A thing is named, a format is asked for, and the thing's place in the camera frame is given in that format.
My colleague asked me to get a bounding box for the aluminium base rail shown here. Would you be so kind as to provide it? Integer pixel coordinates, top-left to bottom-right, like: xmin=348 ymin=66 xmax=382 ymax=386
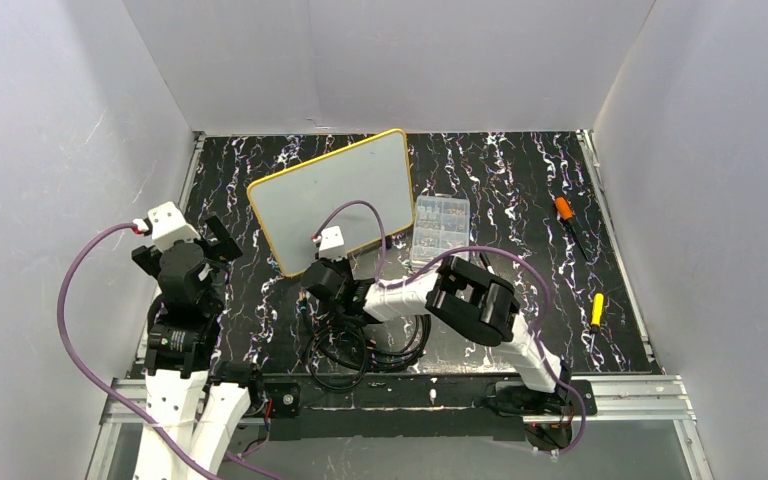
xmin=85 ymin=374 xmax=713 ymax=480

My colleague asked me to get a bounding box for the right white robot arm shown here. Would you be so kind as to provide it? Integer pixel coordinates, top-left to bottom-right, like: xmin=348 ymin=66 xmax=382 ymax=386
xmin=301 ymin=256 xmax=569 ymax=394

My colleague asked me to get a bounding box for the clear plastic screw box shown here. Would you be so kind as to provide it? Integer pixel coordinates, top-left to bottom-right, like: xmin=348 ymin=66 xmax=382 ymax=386
xmin=410 ymin=195 xmax=470 ymax=269

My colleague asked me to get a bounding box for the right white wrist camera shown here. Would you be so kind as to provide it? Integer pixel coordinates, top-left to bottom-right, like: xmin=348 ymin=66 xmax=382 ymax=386
xmin=316 ymin=225 xmax=347 ymax=260

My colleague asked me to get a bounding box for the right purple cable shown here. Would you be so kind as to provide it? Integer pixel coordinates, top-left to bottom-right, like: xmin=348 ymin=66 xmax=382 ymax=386
xmin=311 ymin=199 xmax=587 ymax=458

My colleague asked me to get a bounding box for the purple cable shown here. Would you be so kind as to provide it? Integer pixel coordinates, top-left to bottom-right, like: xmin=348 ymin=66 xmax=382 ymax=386
xmin=56 ymin=221 xmax=286 ymax=480
xmin=311 ymin=199 xmax=587 ymax=458

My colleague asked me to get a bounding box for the black coiled cable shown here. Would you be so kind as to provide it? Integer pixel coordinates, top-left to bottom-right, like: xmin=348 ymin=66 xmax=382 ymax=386
xmin=296 ymin=294 xmax=433 ymax=393

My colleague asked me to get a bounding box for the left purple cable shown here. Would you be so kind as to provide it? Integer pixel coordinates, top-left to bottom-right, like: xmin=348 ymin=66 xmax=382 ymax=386
xmin=56 ymin=221 xmax=286 ymax=480

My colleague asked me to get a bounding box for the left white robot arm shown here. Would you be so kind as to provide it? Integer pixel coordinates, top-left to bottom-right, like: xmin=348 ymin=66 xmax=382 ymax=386
xmin=132 ymin=202 xmax=252 ymax=479

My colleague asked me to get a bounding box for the orange handled screwdriver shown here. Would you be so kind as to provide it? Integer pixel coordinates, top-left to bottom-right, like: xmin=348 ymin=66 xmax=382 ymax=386
xmin=554 ymin=196 xmax=590 ymax=262

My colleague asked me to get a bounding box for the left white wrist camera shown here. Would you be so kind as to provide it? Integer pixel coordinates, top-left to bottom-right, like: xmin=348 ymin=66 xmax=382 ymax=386
xmin=147 ymin=201 xmax=202 ymax=252

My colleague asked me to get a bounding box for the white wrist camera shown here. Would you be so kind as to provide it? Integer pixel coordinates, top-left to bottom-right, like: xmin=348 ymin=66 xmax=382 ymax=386
xmin=316 ymin=225 xmax=347 ymax=260
xmin=147 ymin=201 xmax=202 ymax=252

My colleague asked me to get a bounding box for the yellow framed whiteboard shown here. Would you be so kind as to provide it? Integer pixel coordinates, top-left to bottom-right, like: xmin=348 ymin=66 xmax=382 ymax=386
xmin=246 ymin=129 xmax=415 ymax=277

